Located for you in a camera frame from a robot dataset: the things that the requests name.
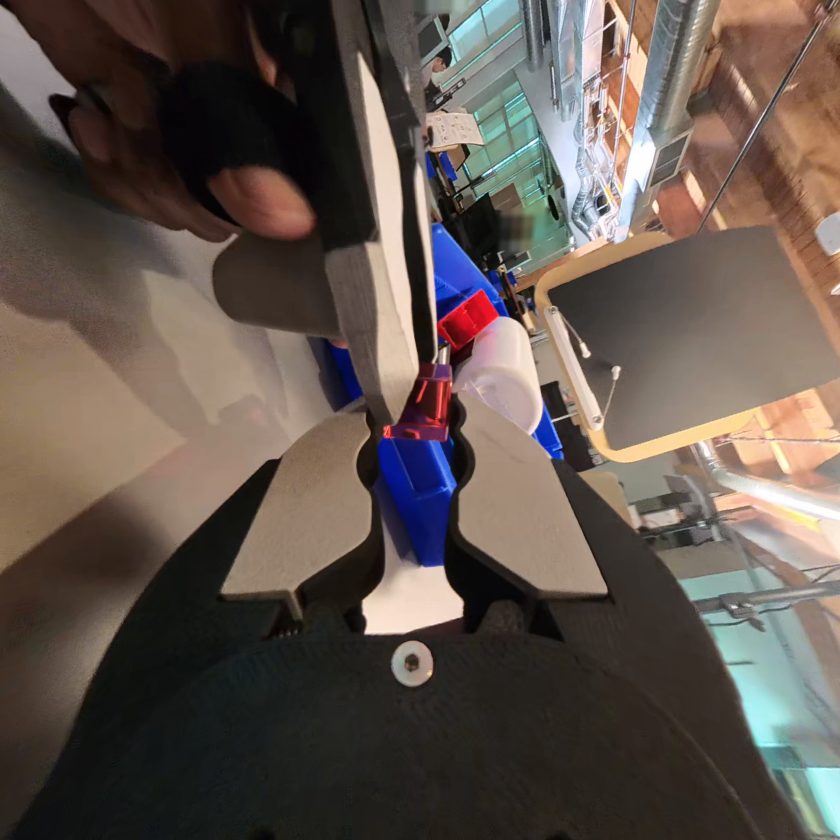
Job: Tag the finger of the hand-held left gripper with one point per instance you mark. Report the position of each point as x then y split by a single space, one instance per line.
384 262
420 216

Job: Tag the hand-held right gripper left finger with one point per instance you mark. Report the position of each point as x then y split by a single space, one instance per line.
308 518

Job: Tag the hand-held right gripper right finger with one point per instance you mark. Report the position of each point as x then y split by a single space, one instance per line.
525 518

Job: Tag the red toy building block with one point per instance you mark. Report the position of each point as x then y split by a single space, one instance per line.
466 318

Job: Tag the blue plastic bin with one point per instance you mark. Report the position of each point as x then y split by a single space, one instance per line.
420 499

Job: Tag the red translucent cube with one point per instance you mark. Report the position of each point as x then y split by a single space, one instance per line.
430 407

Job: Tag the person's left hand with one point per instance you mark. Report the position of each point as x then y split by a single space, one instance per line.
118 79

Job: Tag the dotted paper sign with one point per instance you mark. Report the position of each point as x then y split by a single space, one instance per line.
456 128

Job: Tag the white plastic cup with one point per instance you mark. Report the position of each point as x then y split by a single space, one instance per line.
505 374

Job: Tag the white light bar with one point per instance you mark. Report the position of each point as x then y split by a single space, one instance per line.
574 367

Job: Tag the black board wooden rim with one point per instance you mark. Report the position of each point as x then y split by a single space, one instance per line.
689 328

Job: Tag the black pole stand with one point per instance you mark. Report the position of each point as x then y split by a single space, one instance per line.
768 111

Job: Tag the silver ceiling duct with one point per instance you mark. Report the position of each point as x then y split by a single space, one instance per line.
544 33
669 79

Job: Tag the white wall sensor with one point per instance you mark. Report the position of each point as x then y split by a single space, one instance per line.
830 235

